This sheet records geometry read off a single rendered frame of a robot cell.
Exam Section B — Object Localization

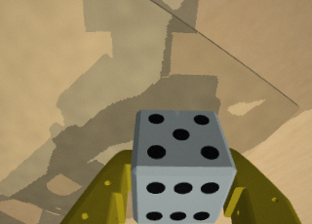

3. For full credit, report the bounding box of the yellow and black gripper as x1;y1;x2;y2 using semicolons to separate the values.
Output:
59;148;301;224

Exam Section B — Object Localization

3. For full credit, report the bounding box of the white die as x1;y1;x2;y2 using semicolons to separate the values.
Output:
131;109;237;224

